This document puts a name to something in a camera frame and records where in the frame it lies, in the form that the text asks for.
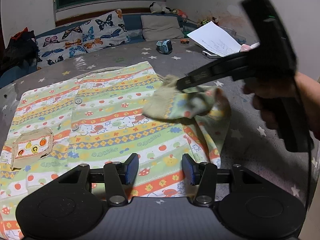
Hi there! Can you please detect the grey plain cushion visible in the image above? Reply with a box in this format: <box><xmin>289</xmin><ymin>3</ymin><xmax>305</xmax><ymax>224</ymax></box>
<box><xmin>140</xmin><ymin>15</ymin><xmax>184</xmax><ymax>41</ymax></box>

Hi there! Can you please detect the black and red clothes pile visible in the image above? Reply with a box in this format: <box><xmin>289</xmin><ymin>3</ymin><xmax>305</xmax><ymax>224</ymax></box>
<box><xmin>4</xmin><ymin>27</ymin><xmax>38</xmax><ymax>68</ymax></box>

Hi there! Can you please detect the colourful patterned children's garment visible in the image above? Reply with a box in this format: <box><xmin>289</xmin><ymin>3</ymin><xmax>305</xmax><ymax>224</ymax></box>
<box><xmin>1</xmin><ymin>62</ymin><xmax>231</xmax><ymax>239</ymax></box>

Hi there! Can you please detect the black white plush toy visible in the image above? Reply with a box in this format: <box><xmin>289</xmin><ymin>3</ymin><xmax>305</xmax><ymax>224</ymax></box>
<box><xmin>149</xmin><ymin>2</ymin><xmax>174</xmax><ymax>14</ymax></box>

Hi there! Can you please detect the pink white tissue packet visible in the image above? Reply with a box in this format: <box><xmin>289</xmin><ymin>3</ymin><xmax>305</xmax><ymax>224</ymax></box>
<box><xmin>240</xmin><ymin>42</ymin><xmax>260</xmax><ymax>52</ymax></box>

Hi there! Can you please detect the grey star-patterned table cover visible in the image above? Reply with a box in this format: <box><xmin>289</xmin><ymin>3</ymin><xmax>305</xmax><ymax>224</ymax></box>
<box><xmin>0</xmin><ymin>37</ymin><xmax>320</xmax><ymax>240</ymax></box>

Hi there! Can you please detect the blue sofa bench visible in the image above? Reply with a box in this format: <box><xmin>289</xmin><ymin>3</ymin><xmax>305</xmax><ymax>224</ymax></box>
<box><xmin>1</xmin><ymin>14</ymin><xmax>205</xmax><ymax>93</ymax></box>

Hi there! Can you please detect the small orange toy car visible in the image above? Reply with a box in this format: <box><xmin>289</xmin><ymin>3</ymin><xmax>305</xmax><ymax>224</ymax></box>
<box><xmin>180</xmin><ymin>38</ymin><xmax>190</xmax><ymax>44</ymax></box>

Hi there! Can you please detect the white paper sheet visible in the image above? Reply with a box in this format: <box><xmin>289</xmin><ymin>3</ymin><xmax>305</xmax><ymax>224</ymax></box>
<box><xmin>187</xmin><ymin>22</ymin><xmax>241</xmax><ymax>57</ymax></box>

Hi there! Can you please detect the butterfly print pillow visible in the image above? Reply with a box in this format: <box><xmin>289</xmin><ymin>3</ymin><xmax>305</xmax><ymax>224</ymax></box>
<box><xmin>36</xmin><ymin>9</ymin><xmax>130</xmax><ymax>68</ymax></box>

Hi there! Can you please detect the person's right hand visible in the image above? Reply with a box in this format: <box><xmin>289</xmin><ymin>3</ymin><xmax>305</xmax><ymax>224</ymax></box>
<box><xmin>242</xmin><ymin>72</ymin><xmax>319</xmax><ymax>139</ymax></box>

